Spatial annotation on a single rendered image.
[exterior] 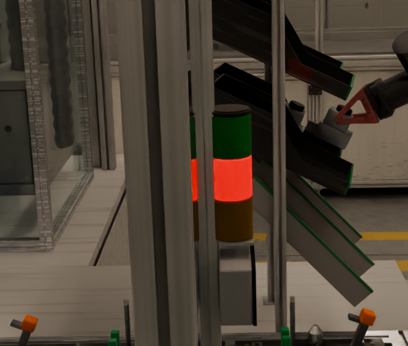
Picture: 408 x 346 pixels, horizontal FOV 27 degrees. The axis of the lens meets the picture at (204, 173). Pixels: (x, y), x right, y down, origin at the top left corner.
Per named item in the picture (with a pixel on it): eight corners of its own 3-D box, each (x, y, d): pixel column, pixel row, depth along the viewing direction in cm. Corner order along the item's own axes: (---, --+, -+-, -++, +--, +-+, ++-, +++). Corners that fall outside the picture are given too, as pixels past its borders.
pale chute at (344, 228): (346, 250, 174) (363, 236, 173) (343, 274, 162) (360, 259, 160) (247, 153, 173) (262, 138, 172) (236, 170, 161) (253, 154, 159)
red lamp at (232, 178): (251, 189, 104) (251, 150, 103) (253, 201, 99) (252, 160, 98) (210, 189, 104) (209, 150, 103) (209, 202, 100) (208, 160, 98)
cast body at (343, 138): (346, 146, 164) (362, 112, 162) (344, 150, 160) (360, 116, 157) (306, 128, 165) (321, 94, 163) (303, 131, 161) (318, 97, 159)
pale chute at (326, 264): (357, 279, 160) (374, 263, 158) (354, 307, 147) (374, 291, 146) (248, 173, 159) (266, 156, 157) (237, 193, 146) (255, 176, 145)
